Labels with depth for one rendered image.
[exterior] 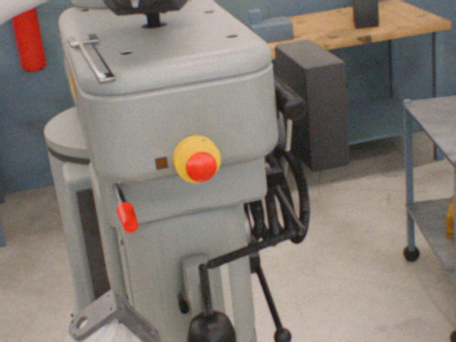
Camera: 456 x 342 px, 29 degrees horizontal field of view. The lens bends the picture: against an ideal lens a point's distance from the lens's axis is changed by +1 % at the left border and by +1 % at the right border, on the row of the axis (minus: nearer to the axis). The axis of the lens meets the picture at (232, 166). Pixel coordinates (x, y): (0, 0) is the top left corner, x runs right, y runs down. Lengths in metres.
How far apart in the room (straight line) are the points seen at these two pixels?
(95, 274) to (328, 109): 0.60
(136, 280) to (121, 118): 0.35
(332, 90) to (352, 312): 2.53
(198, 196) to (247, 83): 0.22
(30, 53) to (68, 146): 3.63
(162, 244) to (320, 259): 3.22
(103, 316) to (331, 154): 0.82
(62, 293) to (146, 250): 3.22
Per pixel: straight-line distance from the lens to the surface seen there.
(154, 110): 1.12
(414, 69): 6.28
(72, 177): 1.78
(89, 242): 1.82
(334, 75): 1.63
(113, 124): 1.12
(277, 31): 5.17
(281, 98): 1.21
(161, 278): 1.36
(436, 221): 4.18
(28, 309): 4.48
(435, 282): 4.31
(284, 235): 1.30
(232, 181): 1.28
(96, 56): 1.15
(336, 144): 1.68
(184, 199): 1.27
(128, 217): 1.12
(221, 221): 1.34
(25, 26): 5.43
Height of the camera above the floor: 2.18
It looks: 22 degrees down
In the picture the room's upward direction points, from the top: 6 degrees counter-clockwise
